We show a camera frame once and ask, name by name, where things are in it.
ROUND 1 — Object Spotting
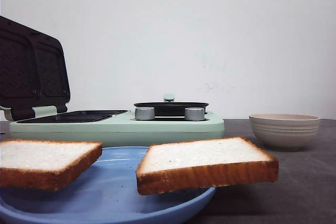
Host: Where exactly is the bread slice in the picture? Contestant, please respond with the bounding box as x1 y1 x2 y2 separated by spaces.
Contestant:
136 137 279 195
1 139 102 191

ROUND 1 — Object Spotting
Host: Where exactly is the beige ribbed bowl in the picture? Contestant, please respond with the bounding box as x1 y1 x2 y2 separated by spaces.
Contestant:
249 113 320 150

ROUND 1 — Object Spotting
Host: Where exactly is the breakfast maker hinged lid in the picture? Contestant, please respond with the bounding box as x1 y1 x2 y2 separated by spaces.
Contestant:
1 17 70 121

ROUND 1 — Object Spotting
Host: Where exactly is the mint green breakfast maker base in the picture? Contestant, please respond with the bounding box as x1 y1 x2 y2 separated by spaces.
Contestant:
1 110 225 147

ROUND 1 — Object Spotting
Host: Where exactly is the black round frying pan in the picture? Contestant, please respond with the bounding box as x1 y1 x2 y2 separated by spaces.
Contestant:
134 93 209 116

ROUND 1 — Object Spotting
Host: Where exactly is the right silver control knob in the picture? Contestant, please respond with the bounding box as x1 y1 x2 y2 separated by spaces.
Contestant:
184 107 205 121

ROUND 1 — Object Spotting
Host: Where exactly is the silver control knob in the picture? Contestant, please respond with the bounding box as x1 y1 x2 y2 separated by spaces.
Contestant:
184 107 205 121
135 106 155 121

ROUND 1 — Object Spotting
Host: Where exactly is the left silver control knob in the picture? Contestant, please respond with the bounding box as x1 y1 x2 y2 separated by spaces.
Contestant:
135 106 155 121

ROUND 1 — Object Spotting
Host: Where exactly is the blue round plate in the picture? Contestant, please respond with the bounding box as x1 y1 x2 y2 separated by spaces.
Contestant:
1 147 215 223

